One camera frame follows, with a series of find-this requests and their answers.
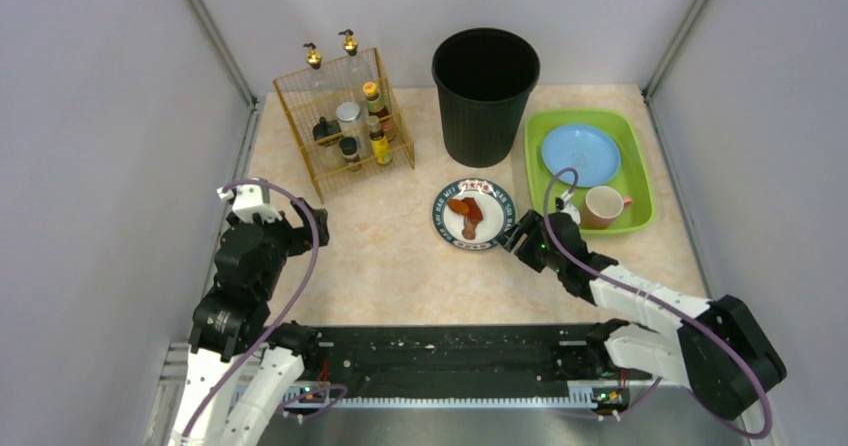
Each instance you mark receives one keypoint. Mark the black plastic trash bin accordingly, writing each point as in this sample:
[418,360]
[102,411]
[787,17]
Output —
[484,77]

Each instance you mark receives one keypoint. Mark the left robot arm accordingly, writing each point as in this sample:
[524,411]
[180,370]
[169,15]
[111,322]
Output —
[238,371]

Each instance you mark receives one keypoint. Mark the blue plastic plate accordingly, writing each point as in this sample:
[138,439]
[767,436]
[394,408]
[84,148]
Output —
[591,152]

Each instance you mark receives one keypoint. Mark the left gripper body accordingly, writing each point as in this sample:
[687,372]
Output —
[299,224]

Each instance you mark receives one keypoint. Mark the black lid seasoning jar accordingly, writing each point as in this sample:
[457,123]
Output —
[326,135]

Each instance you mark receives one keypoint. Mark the small brown spice bottle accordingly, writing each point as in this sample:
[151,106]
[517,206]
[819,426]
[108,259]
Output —
[350,152]

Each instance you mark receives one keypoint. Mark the glass oil bottle gold spout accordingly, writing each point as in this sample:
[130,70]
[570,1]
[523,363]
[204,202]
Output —
[319,85]

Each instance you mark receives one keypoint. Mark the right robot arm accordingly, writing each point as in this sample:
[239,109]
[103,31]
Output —
[716,349]

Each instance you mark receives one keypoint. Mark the sauce bottle yellow cap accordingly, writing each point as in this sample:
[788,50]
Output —
[377,107]

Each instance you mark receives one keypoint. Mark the green plastic tray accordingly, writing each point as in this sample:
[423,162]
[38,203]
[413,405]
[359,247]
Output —
[632,179]

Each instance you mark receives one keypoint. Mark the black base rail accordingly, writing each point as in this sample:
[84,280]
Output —
[472,366]

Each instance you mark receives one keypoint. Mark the pink cup white inside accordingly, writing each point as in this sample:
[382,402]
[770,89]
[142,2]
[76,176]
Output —
[602,205]

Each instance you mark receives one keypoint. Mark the gold wire basket rack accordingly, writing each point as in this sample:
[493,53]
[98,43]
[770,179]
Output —
[305,105]

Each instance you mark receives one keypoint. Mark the small yellow label bottle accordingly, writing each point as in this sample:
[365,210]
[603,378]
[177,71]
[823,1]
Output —
[378,141]

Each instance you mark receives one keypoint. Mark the roasted meat pieces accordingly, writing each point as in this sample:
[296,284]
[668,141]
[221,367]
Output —
[470,212]

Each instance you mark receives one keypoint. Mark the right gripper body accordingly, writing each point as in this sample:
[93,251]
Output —
[524,239]

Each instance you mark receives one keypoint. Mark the white plate green rim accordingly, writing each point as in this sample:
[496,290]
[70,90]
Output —
[497,206]

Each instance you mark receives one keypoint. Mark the silver lid spice jar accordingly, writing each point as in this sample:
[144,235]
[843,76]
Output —
[350,119]

